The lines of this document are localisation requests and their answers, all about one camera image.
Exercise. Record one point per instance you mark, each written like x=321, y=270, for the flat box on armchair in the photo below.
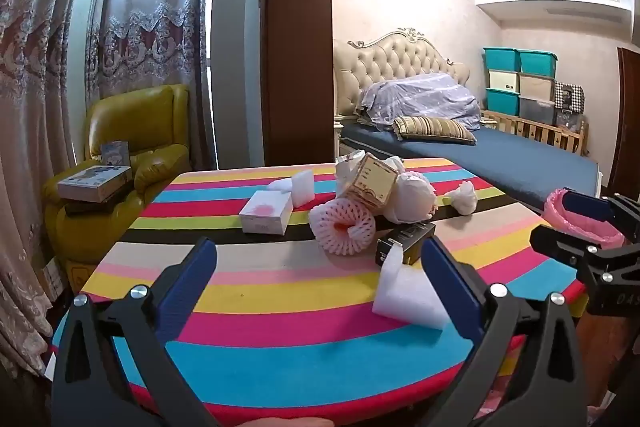
x=94, y=184

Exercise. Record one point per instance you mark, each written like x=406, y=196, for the lace pink curtain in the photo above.
x=75, y=75

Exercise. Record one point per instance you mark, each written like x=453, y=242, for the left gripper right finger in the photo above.
x=547, y=387

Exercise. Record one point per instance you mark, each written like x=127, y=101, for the white tissue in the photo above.
x=463, y=198

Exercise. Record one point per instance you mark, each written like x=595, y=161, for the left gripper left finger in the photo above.
x=90, y=387

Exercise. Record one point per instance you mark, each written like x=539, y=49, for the yellow leather armchair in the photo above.
x=136, y=143

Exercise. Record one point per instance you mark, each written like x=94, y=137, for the dark wooden door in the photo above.
x=625, y=173

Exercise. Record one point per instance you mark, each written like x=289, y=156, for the blue striped duvet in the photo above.
x=435, y=94

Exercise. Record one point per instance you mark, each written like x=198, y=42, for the pink lined trash bin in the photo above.
x=600, y=232

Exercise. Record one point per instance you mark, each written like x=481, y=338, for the wooden crib rail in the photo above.
x=560, y=137

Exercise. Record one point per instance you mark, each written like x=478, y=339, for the white foam block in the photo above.
x=302, y=188

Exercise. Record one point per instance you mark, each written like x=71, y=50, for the beige tufted headboard bed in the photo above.
x=524, y=169

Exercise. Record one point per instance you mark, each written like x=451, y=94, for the small black box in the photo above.
x=409, y=237

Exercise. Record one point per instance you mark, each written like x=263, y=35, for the white small carton box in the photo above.
x=267, y=212

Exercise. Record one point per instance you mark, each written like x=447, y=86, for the teal storage bin top left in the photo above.
x=502, y=58

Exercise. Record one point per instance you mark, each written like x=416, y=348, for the teal storage bin lower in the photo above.
x=501, y=101

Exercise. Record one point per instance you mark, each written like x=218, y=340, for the striped brown pillow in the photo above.
x=433, y=129

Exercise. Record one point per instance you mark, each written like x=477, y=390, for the checkered bag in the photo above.
x=569, y=98

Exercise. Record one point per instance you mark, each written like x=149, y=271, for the white plastic bag bundle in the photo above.
x=413, y=199

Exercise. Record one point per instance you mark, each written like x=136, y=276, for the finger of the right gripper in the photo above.
x=590, y=206
x=575, y=251

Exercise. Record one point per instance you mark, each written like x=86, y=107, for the teal storage bin top right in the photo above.
x=538, y=63

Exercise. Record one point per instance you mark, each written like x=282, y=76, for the rainbow striped tablecloth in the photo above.
x=283, y=328

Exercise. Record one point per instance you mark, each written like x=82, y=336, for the teal storage bin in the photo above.
x=502, y=58
x=538, y=63
x=501, y=101

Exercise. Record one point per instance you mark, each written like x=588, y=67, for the brown cardboard box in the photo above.
x=372, y=183

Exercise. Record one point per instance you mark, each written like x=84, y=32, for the white foam wedge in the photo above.
x=406, y=294

